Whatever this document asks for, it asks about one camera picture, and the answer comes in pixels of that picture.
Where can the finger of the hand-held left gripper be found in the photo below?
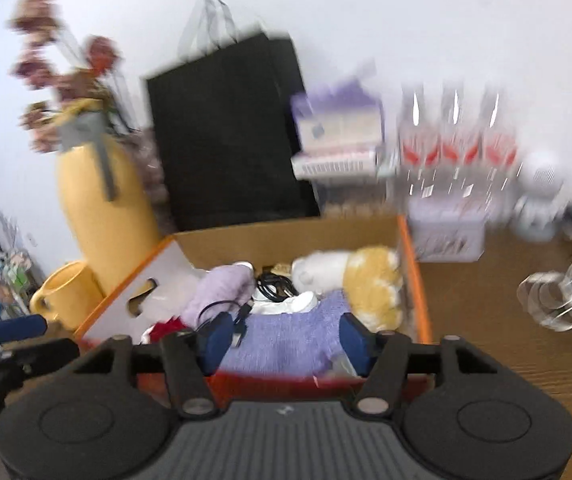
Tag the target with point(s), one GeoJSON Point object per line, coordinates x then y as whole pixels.
{"type": "Point", "coordinates": [18, 328]}
{"type": "Point", "coordinates": [41, 355]}

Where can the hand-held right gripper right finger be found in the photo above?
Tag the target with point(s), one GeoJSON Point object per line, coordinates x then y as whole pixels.
{"type": "Point", "coordinates": [356, 342]}

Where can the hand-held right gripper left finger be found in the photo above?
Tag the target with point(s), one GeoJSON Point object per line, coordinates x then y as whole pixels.
{"type": "Point", "coordinates": [216, 342]}

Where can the light purple fuzzy towel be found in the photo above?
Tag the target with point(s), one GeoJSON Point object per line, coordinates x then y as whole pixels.
{"type": "Point", "coordinates": [221, 290]}

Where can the yellow and white plush toy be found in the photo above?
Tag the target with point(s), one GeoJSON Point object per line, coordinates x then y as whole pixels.
{"type": "Point", "coordinates": [366, 280]}

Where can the purple knitted cloth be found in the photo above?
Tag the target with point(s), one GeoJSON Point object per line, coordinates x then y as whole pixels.
{"type": "Point", "coordinates": [286, 345]}

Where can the white cloth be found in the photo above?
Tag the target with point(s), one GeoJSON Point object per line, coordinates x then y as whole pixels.
{"type": "Point", "coordinates": [286, 306]}

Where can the red cardboard box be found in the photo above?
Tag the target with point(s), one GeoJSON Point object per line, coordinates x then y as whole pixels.
{"type": "Point", "coordinates": [291, 237]}

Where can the red item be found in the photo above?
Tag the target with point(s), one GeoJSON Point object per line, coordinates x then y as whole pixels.
{"type": "Point", "coordinates": [168, 331]}

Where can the metal shelf rack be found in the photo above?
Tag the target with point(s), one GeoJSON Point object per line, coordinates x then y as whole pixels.
{"type": "Point", "coordinates": [1, 280]}

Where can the yellow mug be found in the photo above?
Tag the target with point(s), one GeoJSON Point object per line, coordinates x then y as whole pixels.
{"type": "Point", "coordinates": [68, 292]}

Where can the pale printed tin box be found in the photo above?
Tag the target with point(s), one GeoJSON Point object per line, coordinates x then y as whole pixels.
{"type": "Point", "coordinates": [446, 232]}

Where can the yellow thermos jug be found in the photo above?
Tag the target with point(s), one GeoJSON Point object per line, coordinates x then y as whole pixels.
{"type": "Point", "coordinates": [101, 210]}

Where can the clear plastic storage box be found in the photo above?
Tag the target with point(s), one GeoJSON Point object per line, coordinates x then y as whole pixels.
{"type": "Point", "coordinates": [353, 197]}

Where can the white flat box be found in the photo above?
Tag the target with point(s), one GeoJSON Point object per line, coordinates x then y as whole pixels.
{"type": "Point", "coordinates": [333, 165]}

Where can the black paper bag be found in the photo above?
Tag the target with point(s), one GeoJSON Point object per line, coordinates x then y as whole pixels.
{"type": "Point", "coordinates": [226, 135]}

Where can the purple tissue box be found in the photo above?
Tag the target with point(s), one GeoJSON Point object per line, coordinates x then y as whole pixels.
{"type": "Point", "coordinates": [338, 117]}

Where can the white robot toy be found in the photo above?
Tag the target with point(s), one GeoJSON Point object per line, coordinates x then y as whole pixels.
{"type": "Point", "coordinates": [541, 195]}

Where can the dried pink flower bouquet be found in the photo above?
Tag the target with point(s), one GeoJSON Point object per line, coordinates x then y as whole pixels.
{"type": "Point", "coordinates": [66, 75]}

